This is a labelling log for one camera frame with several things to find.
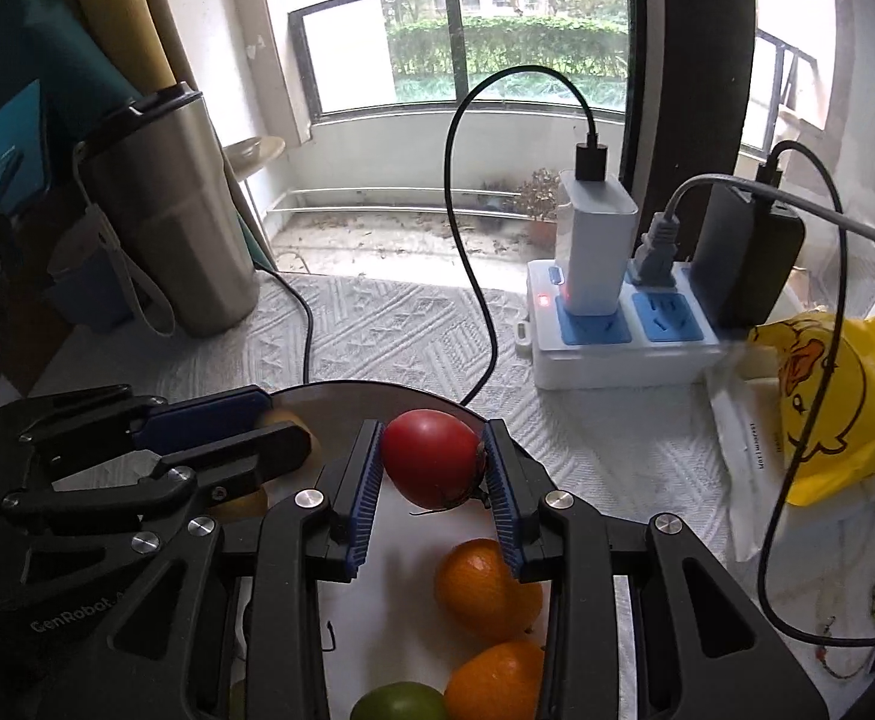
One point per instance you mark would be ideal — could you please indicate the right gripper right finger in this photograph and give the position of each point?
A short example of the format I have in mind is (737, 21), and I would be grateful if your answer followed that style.
(701, 648)

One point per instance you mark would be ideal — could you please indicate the white plate dark rim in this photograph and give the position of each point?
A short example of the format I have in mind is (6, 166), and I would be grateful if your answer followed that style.
(384, 626)

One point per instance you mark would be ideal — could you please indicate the white power strip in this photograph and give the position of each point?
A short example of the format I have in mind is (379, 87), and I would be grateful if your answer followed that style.
(656, 336)

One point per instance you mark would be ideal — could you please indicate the potted plant on balcony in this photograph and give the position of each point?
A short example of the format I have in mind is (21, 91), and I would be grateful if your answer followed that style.
(536, 200)

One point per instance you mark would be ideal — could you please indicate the black charger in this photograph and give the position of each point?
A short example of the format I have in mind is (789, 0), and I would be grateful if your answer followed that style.
(747, 247)

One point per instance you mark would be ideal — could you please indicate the green lime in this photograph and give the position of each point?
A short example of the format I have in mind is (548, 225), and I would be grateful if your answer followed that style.
(400, 701)

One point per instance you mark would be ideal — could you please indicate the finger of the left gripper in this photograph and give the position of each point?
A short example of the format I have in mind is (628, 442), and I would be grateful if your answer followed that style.
(190, 481)
(91, 425)

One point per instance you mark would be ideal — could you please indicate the orange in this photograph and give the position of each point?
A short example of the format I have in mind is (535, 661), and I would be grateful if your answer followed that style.
(476, 590)
(503, 682)

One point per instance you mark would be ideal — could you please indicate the steel thermos mug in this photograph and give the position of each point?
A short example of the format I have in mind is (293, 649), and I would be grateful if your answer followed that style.
(160, 239)

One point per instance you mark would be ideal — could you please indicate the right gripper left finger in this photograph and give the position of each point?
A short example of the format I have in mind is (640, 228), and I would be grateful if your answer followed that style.
(319, 535)

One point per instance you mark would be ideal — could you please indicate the red tomato back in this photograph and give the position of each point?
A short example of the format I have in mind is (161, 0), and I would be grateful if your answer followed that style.
(432, 458)

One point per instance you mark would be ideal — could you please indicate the balcony railing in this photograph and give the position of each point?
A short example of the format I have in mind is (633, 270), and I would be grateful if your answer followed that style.
(358, 56)

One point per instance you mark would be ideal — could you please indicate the teal curtain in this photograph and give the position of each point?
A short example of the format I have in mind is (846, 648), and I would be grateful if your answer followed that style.
(44, 40)

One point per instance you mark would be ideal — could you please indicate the white charger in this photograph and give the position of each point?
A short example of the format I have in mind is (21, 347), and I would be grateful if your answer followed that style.
(595, 226)

